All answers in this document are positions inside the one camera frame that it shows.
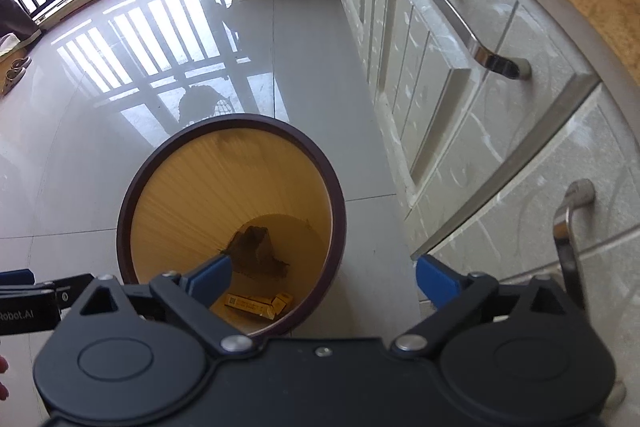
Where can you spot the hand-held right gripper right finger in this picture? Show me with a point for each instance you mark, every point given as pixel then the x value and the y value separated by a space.
pixel 436 282

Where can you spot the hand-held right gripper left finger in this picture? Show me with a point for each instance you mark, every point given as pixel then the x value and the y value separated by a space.
pixel 215 278

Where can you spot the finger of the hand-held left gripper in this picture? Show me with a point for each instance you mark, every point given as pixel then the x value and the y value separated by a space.
pixel 15 276

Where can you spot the wooden trash bin dark rim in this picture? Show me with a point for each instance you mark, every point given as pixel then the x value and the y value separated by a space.
pixel 200 187

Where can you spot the person's left hand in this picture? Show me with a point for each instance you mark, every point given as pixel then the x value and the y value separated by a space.
pixel 4 364

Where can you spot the yellow cigarette box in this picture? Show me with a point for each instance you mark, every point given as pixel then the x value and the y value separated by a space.
pixel 247 305
pixel 282 302

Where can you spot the brown crumpled scrap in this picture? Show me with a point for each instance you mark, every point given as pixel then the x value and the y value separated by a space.
pixel 257 252

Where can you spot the white marbled cabinet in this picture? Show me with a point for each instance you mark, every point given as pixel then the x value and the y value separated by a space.
pixel 450 132

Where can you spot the pair of beige slippers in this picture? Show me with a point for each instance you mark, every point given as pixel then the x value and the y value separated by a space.
pixel 15 73

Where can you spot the dark brown curtain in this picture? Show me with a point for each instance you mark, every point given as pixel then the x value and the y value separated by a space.
pixel 15 14

